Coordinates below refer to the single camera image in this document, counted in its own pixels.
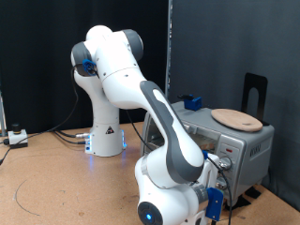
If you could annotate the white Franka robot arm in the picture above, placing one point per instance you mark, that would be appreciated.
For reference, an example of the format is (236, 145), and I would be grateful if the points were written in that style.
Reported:
(125, 87)

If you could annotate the silver oven knob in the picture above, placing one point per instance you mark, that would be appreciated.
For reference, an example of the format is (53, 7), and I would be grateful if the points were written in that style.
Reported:
(226, 163)
(221, 183)

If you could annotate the black metal bookend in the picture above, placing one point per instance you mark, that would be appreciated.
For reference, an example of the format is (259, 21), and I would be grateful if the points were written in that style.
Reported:
(254, 82)

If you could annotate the grey metal frame post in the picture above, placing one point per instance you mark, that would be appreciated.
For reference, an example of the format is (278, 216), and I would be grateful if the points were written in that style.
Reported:
(2, 115)

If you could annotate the small blue block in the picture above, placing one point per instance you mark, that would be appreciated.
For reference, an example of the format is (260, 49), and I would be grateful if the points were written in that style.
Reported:
(192, 104)

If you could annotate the wrist camera blue mount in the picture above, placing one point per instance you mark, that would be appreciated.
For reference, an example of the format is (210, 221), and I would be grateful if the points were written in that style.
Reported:
(215, 203)

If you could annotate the round wooden cutting board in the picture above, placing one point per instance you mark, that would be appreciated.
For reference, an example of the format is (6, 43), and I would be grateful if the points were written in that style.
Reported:
(237, 120)

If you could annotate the black foam pad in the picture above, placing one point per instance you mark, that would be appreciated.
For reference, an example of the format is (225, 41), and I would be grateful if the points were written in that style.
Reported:
(242, 202)
(253, 192)

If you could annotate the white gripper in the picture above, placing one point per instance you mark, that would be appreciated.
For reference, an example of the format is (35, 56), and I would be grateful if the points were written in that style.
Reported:
(212, 170)

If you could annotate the silver toaster oven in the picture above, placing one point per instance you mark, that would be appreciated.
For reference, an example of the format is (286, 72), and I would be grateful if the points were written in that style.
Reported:
(250, 150)

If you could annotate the vertical metal pole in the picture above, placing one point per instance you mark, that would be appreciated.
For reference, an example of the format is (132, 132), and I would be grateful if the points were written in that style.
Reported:
(169, 47)

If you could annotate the white emergency stop button box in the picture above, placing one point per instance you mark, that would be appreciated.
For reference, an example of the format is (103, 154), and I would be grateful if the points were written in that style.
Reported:
(18, 139)

